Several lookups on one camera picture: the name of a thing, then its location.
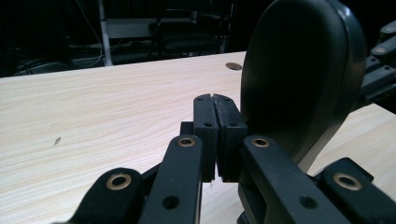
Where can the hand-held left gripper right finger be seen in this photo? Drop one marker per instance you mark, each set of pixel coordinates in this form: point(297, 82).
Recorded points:
point(280, 186)

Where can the large black stapler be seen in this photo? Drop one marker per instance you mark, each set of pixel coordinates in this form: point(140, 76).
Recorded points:
point(299, 77)

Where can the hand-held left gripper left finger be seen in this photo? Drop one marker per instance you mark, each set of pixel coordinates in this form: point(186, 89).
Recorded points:
point(183, 183)

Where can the white desk leg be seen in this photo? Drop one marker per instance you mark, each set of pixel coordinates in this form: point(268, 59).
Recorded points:
point(105, 34)

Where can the black folding chair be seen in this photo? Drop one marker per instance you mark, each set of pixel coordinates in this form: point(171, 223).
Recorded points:
point(190, 31)

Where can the grey desk crossbar panel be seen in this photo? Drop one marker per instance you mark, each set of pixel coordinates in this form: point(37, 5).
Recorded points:
point(140, 28)

